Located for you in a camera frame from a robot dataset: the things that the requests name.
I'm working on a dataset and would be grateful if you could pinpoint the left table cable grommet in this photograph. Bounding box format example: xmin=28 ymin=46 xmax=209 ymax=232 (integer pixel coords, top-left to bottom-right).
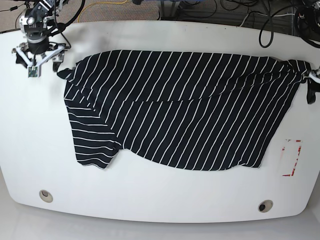
xmin=39 ymin=190 xmax=53 ymax=203

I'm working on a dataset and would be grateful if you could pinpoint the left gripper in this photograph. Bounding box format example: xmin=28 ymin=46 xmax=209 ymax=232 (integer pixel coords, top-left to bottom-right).
xmin=306 ymin=68 xmax=320 ymax=105

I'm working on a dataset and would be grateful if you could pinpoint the grey cabinet behind table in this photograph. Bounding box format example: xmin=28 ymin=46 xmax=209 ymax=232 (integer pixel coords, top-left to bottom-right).
xmin=157 ymin=0 xmax=218 ymax=21

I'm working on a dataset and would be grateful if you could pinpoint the table cable grommet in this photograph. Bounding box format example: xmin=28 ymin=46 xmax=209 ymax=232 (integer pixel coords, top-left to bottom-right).
xmin=258 ymin=199 xmax=273 ymax=213
xmin=39 ymin=190 xmax=53 ymax=203

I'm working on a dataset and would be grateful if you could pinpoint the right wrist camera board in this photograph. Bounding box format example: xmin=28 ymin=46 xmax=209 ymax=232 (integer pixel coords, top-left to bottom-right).
xmin=27 ymin=65 xmax=40 ymax=78

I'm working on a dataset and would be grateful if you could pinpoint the red tape corner marking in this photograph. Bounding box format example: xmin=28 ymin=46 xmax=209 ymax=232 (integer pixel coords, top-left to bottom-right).
xmin=278 ymin=139 xmax=303 ymax=177

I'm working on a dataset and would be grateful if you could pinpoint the navy white striped t-shirt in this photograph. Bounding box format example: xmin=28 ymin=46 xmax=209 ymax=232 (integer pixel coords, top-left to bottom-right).
xmin=57 ymin=50 xmax=311 ymax=171

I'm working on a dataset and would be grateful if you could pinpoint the white cable on floor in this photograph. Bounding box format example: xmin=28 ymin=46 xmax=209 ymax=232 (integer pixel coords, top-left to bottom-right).
xmin=239 ymin=9 xmax=298 ymax=27

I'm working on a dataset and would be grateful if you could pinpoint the right table cable grommet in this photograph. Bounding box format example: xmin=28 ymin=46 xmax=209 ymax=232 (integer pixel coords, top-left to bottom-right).
xmin=258 ymin=199 xmax=273 ymax=213

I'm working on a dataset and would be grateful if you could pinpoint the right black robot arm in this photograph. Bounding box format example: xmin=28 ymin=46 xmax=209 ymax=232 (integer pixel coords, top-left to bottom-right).
xmin=12 ymin=0 xmax=71 ymax=78

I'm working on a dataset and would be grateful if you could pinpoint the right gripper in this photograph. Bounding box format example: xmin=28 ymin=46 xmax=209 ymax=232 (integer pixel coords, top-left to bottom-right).
xmin=12 ymin=7 xmax=68 ymax=73

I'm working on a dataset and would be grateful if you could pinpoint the yellow cable on floor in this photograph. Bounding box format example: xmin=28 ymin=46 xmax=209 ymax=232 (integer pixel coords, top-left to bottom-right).
xmin=77 ymin=0 xmax=128 ymax=24

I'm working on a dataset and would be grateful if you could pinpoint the black tripod stand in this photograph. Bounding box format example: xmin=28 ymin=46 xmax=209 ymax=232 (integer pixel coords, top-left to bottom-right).
xmin=0 ymin=0 xmax=33 ymax=28

